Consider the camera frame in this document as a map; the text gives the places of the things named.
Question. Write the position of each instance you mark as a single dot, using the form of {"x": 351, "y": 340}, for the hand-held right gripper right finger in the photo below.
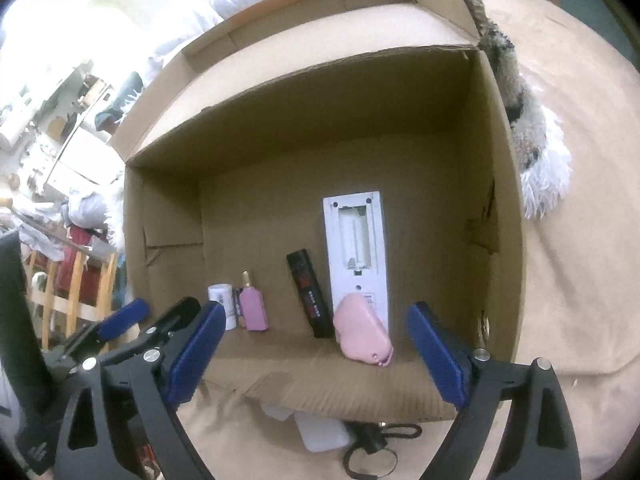
{"x": 435, "y": 355}

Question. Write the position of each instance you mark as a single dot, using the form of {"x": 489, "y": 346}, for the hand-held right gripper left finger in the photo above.
{"x": 200, "y": 350}

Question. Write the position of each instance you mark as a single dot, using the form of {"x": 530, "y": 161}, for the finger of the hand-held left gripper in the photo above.
{"x": 122, "y": 317}
{"x": 170, "y": 317}

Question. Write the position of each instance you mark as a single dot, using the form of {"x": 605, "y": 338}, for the small labelled white bottle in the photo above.
{"x": 222, "y": 305}

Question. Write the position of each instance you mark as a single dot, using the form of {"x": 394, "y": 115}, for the pink bottle with gold cap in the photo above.
{"x": 254, "y": 310}

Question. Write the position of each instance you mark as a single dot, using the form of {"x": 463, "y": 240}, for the pink soft case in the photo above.
{"x": 360, "y": 330}

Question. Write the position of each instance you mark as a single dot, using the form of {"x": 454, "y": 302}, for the black tube with red print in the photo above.
{"x": 307, "y": 290}

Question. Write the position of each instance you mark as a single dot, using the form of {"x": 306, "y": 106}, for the white rectangular device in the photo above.
{"x": 332, "y": 260}

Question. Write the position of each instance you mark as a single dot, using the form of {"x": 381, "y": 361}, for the brown cardboard box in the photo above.
{"x": 280, "y": 200}

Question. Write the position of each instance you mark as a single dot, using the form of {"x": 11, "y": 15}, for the wooden rack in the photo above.
{"x": 75, "y": 300}

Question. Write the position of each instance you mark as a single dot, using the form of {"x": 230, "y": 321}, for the red cloth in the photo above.
{"x": 75, "y": 265}

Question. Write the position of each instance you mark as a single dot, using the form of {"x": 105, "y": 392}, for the pale hanging cloth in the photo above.
{"x": 42, "y": 237}

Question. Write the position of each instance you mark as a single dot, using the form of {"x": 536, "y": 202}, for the white plastic bag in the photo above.
{"x": 90, "y": 207}

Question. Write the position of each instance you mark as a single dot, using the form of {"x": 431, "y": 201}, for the plain white bottle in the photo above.
{"x": 322, "y": 432}

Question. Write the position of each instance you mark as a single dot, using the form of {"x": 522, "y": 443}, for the shaggy patterned blanket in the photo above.
{"x": 545, "y": 175}

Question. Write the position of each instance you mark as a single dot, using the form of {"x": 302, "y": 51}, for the dark green cloth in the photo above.
{"x": 120, "y": 105}

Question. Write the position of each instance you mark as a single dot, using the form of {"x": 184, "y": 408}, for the white duvet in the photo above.
{"x": 225, "y": 5}

